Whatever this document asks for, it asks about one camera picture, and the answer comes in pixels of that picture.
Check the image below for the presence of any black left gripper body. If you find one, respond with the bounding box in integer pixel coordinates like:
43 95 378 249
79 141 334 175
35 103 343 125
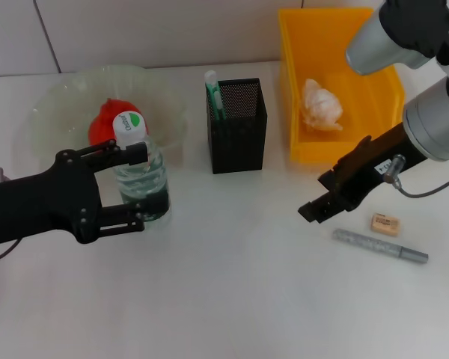
0 148 105 246

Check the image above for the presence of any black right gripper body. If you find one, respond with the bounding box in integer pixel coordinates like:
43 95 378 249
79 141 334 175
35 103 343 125
317 124 428 207

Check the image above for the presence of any clear green-label water bottle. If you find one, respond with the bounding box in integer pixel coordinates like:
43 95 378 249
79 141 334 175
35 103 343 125
111 111 172 225

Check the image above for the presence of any red-orange toy orange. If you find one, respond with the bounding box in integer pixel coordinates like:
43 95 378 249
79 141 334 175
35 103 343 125
88 97 147 149

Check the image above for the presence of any beige eraser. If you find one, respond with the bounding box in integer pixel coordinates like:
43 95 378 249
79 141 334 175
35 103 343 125
369 212 401 237

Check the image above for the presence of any grey marker pen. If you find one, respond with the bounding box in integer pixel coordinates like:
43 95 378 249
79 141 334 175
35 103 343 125
332 227 430 265

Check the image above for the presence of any white paper ball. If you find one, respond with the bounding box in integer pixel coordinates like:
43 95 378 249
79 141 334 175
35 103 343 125
301 78 344 132

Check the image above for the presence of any green utility knife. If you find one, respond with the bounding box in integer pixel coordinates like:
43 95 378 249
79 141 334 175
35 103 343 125
204 70 225 121

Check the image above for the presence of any pale green glass fruit plate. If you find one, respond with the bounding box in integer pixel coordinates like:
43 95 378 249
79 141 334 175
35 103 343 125
28 65 189 162

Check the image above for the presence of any black mesh pen holder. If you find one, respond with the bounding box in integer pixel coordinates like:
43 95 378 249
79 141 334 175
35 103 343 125
204 77 268 175

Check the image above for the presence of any yellow plastic bin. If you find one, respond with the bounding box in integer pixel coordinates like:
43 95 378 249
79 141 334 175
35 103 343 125
277 6 406 165

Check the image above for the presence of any right gripper cable with plug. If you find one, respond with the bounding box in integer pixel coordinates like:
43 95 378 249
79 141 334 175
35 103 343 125
382 153 449 199

